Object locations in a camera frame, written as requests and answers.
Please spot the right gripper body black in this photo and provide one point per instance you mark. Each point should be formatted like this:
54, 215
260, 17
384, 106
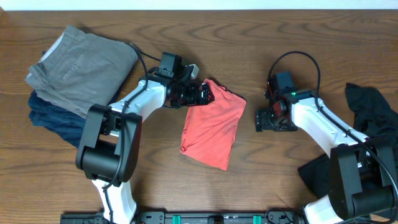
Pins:
270, 119

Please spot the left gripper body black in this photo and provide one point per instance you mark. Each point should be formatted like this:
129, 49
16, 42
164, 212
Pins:
203, 94

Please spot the red printed t-shirt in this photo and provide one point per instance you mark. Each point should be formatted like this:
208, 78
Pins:
210, 130

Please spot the black Sydrogen garment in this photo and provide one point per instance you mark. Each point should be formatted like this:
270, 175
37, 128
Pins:
373, 124

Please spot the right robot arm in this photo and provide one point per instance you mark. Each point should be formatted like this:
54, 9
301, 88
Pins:
309, 113

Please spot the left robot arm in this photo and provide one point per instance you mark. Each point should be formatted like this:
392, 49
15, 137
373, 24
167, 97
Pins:
109, 145

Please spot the folded grey trousers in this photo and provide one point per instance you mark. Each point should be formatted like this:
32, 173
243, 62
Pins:
80, 70

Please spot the folded navy blue garment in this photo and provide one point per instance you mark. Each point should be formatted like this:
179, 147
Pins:
69, 126

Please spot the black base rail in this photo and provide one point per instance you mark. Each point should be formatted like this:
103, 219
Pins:
273, 216

